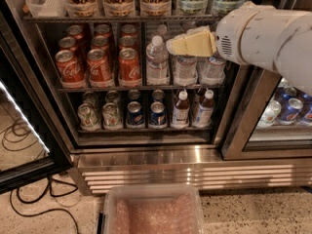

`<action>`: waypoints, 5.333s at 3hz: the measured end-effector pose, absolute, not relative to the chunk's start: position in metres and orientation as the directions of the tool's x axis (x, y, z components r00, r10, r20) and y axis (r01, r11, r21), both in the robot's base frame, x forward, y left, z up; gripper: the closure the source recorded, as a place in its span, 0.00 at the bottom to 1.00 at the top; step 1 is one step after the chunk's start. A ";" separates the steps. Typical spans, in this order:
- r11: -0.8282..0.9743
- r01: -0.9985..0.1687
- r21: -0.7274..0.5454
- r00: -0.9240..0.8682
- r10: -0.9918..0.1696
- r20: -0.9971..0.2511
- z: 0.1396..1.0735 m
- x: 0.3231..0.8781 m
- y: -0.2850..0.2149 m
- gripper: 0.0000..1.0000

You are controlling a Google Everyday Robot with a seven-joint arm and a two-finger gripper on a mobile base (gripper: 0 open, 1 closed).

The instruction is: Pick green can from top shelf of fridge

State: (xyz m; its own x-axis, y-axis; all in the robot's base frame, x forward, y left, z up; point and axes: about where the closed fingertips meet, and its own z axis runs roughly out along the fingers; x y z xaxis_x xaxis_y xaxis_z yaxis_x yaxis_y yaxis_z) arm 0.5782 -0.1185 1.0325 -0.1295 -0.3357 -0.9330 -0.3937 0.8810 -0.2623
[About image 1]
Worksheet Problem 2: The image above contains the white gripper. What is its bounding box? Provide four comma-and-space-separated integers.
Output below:
166, 1, 274, 64

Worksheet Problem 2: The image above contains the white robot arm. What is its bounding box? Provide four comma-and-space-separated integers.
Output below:
166, 2, 312, 95

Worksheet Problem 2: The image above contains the back right pepsi can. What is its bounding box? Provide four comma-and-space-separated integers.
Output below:
151, 90, 165, 102

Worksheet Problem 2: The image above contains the back right coca-cola can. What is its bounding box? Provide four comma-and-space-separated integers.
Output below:
121, 23, 138, 38

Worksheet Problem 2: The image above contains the coca-cola can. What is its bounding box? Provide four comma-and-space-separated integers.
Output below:
66, 24, 85, 41
95, 24, 113, 38
91, 35, 110, 51
118, 36, 137, 50
87, 49, 112, 82
56, 50, 85, 83
58, 36, 84, 55
121, 23, 138, 38
118, 48, 141, 81

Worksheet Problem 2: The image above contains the middle right coca-cola can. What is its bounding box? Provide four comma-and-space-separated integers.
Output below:
118, 36, 137, 50

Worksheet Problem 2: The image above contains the front right coca-cola can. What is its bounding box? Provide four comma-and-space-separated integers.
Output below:
118, 48, 141, 81

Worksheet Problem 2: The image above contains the back left pepsi can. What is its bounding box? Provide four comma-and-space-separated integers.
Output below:
128, 90, 142, 103

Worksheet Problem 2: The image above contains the front right pepsi can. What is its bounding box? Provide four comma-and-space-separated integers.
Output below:
149, 101, 167, 128

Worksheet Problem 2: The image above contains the back centre coca-cola can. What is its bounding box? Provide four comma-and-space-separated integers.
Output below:
95, 24, 113, 38

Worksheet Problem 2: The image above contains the middle centre coca-cola can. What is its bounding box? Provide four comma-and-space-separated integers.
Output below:
91, 35, 110, 51

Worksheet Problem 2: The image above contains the front left pepsi can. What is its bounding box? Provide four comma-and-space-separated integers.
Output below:
127, 101, 144, 129

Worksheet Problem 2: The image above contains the front middle coca-cola can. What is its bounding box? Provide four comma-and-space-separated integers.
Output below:
87, 49, 112, 82

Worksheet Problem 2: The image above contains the stainless steel fridge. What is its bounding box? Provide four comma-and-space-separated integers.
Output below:
0, 0, 312, 197

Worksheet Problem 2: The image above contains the green-white can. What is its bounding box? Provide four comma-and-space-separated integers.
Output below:
82, 92, 99, 110
77, 103, 100, 131
102, 102, 122, 130
105, 91, 121, 106

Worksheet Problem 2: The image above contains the white can behind door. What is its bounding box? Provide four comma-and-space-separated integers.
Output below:
257, 100, 281, 128

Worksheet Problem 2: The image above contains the closed glass fridge door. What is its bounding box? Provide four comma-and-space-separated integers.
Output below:
221, 0, 312, 160

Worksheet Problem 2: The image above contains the back left green-white can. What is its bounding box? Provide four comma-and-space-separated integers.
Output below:
82, 92, 99, 110

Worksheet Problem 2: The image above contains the pepsi can behind door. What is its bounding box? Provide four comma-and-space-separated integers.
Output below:
298, 101, 312, 126
279, 97, 303, 125

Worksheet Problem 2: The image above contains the back left coca-cola can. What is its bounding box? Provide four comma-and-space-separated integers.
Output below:
66, 24, 85, 41

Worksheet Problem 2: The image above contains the middle left coca-cola can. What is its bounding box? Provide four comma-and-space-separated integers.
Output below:
58, 36, 84, 55

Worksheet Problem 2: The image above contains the front left coca-cola can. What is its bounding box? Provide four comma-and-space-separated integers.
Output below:
56, 50, 85, 83

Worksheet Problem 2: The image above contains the front left green-white can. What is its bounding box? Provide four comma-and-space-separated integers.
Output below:
77, 103, 100, 131

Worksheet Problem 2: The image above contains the right pepsi can behind door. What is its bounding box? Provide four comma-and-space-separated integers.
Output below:
298, 101, 312, 126

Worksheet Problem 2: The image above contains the empty clear shelf tray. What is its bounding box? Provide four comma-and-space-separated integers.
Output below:
26, 0, 66, 18

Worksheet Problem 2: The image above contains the open glass fridge door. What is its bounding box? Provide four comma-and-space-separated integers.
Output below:
0, 0, 71, 193

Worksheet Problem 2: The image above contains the right water bottle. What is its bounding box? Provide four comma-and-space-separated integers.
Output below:
200, 54, 226, 85

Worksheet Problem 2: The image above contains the water bottle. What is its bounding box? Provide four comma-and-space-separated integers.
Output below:
200, 54, 226, 85
146, 35, 170, 85
174, 56, 197, 86

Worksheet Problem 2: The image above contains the middle water bottle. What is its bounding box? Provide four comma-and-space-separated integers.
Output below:
174, 56, 197, 86

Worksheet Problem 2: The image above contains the left water bottle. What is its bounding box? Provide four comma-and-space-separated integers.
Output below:
146, 35, 170, 85

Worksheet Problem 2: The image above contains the left tea bottle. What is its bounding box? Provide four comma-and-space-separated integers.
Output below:
171, 90, 190, 129

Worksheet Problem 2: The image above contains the tea bottle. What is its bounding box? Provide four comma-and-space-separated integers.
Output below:
171, 90, 190, 129
192, 90, 215, 128

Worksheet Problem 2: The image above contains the right tea bottle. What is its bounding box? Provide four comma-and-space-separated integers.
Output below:
192, 90, 215, 128

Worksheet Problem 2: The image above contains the clear plastic bin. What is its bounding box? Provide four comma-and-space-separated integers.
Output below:
100, 184, 206, 234

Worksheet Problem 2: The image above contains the black floor cable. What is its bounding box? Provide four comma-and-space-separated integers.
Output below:
0, 117, 81, 234

